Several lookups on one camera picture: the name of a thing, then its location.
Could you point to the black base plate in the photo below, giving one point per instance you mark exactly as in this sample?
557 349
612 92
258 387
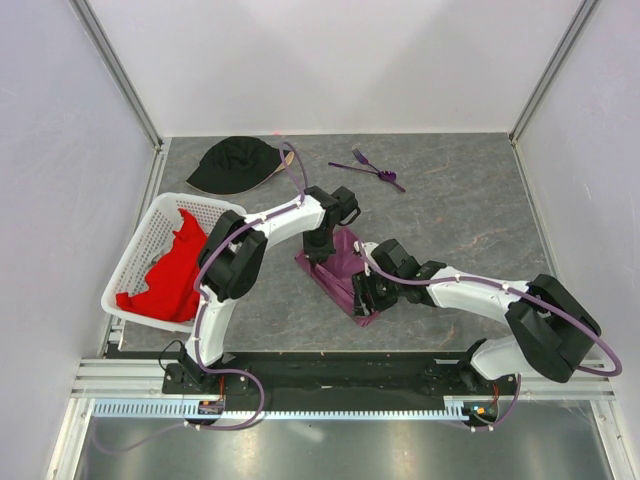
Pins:
340 380

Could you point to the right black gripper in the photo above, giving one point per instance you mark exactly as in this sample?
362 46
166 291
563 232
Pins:
366 305

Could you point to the left aluminium frame post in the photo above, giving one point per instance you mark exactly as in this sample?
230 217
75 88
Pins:
103 45

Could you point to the red cloth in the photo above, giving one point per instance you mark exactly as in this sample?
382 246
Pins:
170 295

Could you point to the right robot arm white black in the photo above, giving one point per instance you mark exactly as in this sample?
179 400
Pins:
550 332

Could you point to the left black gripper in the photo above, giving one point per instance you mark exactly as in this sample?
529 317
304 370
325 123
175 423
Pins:
317 254

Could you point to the black bucket hat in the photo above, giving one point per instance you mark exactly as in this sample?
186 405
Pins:
235 165

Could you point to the right aluminium frame post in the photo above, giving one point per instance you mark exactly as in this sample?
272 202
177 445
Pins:
567 42

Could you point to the purple cloth napkin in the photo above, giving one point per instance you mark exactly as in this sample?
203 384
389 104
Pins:
334 276

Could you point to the blue cable duct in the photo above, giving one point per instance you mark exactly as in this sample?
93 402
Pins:
192 410

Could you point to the aluminium frame post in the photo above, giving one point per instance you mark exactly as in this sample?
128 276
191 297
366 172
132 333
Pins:
567 42
103 45

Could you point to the purple fork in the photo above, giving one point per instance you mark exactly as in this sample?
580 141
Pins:
364 161

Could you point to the white plastic basket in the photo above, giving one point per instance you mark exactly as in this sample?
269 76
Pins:
152 237

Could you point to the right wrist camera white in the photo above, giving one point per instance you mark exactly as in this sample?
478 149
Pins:
364 250

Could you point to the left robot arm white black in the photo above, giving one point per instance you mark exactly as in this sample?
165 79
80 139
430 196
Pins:
230 262

